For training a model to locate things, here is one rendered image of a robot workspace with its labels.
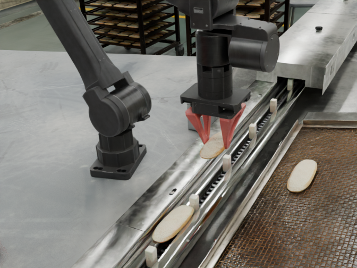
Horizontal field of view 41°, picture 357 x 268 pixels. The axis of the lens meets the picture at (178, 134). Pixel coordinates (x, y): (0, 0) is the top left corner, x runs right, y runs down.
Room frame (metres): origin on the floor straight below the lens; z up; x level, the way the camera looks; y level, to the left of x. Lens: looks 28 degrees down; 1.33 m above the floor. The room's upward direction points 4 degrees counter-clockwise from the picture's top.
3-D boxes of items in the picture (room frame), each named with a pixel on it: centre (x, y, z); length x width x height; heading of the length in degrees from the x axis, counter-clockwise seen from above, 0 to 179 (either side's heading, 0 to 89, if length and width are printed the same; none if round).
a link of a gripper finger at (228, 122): (0.71, -0.07, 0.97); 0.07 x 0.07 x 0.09; 60
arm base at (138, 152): (0.85, 0.13, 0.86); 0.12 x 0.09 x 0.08; 164
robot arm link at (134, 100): (0.84, 0.11, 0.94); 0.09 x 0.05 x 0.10; 55
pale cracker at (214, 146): (0.71, -0.07, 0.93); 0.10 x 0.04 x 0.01; 150
